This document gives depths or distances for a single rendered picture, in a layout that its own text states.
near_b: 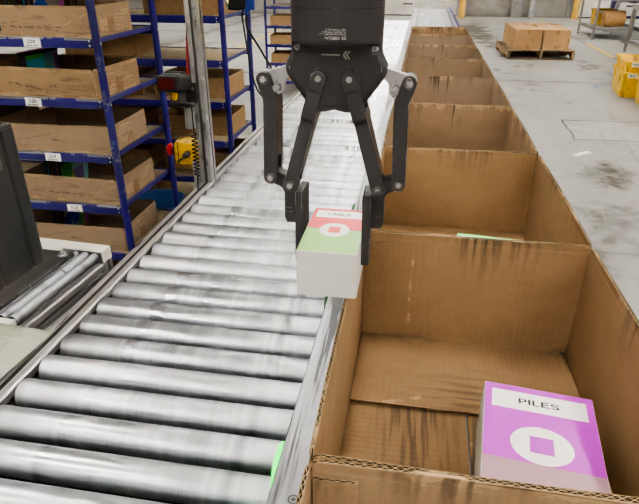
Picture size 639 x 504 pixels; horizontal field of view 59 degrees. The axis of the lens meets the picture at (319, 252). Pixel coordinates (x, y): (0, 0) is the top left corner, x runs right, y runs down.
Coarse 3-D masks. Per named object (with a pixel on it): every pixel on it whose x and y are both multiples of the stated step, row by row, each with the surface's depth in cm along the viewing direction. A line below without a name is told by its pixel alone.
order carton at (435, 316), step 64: (384, 256) 75; (448, 256) 74; (512, 256) 73; (576, 256) 71; (384, 320) 80; (448, 320) 78; (512, 320) 77; (576, 320) 74; (384, 384) 71; (448, 384) 71; (512, 384) 71; (576, 384) 72; (320, 448) 45; (384, 448) 63; (448, 448) 63
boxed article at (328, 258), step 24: (312, 216) 56; (336, 216) 56; (360, 216) 56; (312, 240) 51; (336, 240) 51; (360, 240) 52; (312, 264) 50; (336, 264) 50; (360, 264) 53; (312, 288) 51; (336, 288) 51
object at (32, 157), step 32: (96, 32) 184; (128, 32) 209; (96, 64) 188; (160, 64) 231; (0, 96) 200; (32, 96) 199; (160, 96) 237; (160, 128) 241; (32, 160) 263; (64, 160) 208; (96, 160) 205; (128, 224) 215
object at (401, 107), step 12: (408, 72) 47; (408, 84) 45; (396, 96) 46; (408, 96) 46; (396, 108) 46; (408, 108) 47; (396, 120) 47; (396, 132) 47; (396, 144) 48; (396, 156) 48; (396, 168) 49; (396, 180) 49
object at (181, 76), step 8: (168, 72) 160; (176, 72) 159; (184, 72) 161; (160, 80) 156; (168, 80) 155; (176, 80) 155; (184, 80) 160; (160, 88) 156; (168, 88) 156; (176, 88) 156; (184, 88) 160; (176, 96) 162; (184, 96) 164
